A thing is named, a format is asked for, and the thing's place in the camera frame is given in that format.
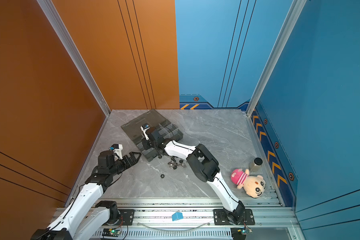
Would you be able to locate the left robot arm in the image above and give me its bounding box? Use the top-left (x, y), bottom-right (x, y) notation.
top-left (31, 147), bottom-right (142, 240)

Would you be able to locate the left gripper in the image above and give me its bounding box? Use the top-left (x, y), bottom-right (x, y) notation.
top-left (109, 152), bottom-right (141, 178)

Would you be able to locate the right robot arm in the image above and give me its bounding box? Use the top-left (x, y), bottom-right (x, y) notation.
top-left (141, 124), bottom-right (246, 225)

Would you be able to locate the aluminium corner post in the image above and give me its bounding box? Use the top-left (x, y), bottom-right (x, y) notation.
top-left (246, 0), bottom-right (307, 117)
top-left (37, 0), bottom-right (111, 118)

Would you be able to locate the plush doll toy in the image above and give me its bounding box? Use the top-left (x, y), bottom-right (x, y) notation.
top-left (231, 169), bottom-right (266, 199)

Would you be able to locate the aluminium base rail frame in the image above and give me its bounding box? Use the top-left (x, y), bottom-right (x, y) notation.
top-left (41, 197), bottom-right (307, 240)

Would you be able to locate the circuit board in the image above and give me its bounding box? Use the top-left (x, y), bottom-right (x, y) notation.
top-left (101, 229), bottom-right (122, 239)
top-left (231, 228), bottom-right (253, 240)

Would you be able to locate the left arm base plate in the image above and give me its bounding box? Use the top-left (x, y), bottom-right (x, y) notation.
top-left (106, 209), bottom-right (135, 227)

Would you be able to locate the left aluminium corner post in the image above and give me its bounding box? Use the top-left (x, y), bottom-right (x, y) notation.
top-left (37, 0), bottom-right (111, 118)

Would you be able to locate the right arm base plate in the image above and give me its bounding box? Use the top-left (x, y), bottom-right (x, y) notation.
top-left (213, 209), bottom-right (256, 226)

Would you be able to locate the left circuit board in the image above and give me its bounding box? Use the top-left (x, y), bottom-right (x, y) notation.
top-left (101, 229), bottom-right (122, 239)

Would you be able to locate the right circuit board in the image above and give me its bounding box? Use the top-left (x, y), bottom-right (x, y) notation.
top-left (231, 228), bottom-right (253, 240)

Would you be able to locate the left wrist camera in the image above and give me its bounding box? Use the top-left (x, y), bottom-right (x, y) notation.
top-left (109, 144), bottom-right (123, 160)

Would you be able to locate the blue block on rail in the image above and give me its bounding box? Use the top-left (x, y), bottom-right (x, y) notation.
top-left (172, 212), bottom-right (184, 222)

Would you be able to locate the right aluminium corner post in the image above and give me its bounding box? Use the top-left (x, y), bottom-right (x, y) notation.
top-left (246, 0), bottom-right (307, 117)

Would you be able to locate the grey plastic organizer box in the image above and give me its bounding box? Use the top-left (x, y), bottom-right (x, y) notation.
top-left (122, 110), bottom-right (184, 162)

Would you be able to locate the brown jar black lid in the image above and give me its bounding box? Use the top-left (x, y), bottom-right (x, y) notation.
top-left (249, 158), bottom-right (263, 172)

